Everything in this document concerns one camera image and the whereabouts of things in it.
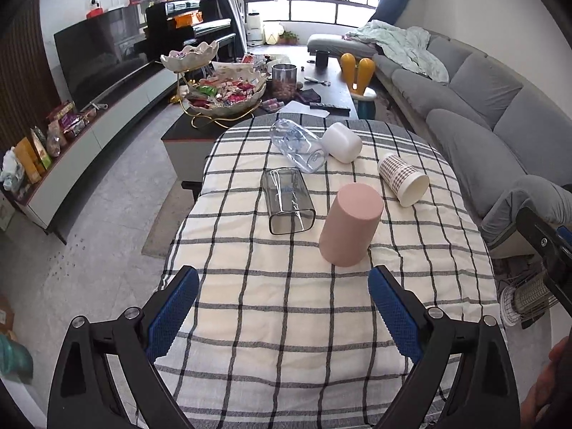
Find pink plastic cup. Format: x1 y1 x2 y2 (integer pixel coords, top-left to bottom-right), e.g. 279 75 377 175
319 182 384 267

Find patterned paper cup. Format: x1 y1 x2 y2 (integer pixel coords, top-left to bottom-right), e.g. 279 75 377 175
378 152 429 207

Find white plastic cup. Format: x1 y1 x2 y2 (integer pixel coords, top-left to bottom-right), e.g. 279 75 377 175
320 122 363 164

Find clear round plastic cup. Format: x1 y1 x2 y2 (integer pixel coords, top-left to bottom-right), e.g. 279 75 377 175
271 118 328 173

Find clear square glass cup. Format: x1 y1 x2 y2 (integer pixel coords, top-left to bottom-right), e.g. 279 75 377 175
261 168 316 235

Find person's right hand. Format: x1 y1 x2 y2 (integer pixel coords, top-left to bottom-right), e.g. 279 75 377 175
520 337 569 428

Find electric cage heater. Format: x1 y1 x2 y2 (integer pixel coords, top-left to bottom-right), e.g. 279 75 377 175
499 270 558 328

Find teal bag on floor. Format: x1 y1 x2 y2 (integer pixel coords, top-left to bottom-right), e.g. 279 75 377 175
0 334 34 379

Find grey sectional sofa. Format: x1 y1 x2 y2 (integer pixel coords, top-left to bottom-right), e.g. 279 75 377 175
307 33 571 247

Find cardboard box on floor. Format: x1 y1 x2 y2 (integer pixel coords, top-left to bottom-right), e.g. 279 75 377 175
0 295 15 333

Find white tv cabinet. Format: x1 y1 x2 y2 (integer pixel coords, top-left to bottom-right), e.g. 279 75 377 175
19 69 177 233

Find checkered white tablecloth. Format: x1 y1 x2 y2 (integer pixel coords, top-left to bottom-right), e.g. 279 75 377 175
155 116 499 428

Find light green blanket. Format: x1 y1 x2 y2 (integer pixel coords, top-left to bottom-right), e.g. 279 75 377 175
345 19 450 84

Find orange snack package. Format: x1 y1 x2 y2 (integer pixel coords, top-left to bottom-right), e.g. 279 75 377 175
14 138 45 184

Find black remote control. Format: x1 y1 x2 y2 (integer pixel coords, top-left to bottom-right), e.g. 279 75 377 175
309 103 351 116

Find black coffee table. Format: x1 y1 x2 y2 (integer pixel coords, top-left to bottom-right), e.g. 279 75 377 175
160 50 360 184

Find white paper sheet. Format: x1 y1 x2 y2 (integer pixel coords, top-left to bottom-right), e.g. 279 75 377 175
279 101 330 118

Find black mug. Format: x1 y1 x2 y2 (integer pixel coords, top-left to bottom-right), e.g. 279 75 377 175
315 49 330 70

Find clear snack jar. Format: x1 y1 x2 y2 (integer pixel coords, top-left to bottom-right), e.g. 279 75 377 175
271 63 298 102

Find potted green plant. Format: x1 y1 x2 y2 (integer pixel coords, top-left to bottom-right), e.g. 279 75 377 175
278 30 299 45

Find two-tier snack tray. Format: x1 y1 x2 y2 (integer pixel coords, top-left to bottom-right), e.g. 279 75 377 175
160 42 268 128

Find black television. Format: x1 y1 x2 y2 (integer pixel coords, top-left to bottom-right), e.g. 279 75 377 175
54 6 148 109

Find white air purifier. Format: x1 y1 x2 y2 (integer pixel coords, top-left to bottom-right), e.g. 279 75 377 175
246 12 264 46

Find piano bench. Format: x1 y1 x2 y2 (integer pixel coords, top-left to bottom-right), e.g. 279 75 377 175
187 32 238 61

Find black upright piano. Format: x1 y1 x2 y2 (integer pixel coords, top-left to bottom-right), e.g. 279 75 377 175
142 0 235 61

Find left blue curtain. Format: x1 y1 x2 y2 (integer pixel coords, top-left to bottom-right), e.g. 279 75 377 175
202 0 249 57

